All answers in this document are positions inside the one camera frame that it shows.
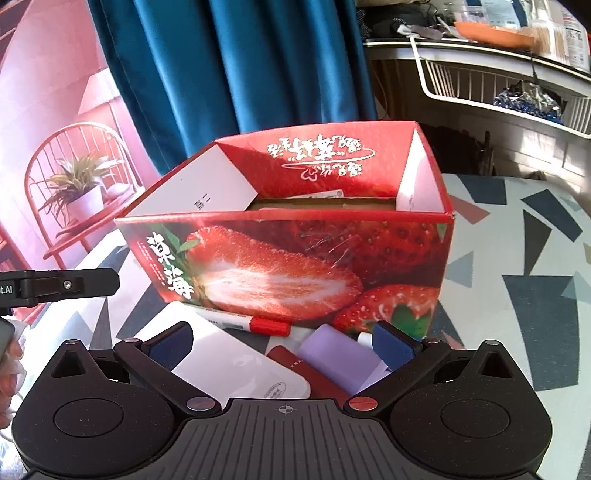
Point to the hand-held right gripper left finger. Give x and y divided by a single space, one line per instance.
171 345

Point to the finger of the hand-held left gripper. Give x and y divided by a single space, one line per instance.
69 285

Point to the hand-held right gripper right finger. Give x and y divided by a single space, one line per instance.
395 347

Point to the white power bank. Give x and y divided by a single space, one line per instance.
231 360

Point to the red and white marker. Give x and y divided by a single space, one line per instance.
270 326

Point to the red power bank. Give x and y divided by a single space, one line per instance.
284 357

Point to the strawberry print cardboard box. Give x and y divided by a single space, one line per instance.
277 258

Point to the person's left hand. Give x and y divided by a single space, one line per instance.
5 383

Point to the small blue bottle white cap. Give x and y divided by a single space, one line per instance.
364 340

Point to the geometric patterned tablecloth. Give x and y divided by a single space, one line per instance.
508 277

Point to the blue curtain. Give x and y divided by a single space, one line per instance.
231 69

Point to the silver foil packet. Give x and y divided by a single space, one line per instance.
526 99

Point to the orange tray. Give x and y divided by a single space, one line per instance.
494 34

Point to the clear cotton swab box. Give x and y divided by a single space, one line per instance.
548 39

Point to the white labelled bottle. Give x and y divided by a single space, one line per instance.
575 39

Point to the pink wall poster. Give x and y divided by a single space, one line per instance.
69 138

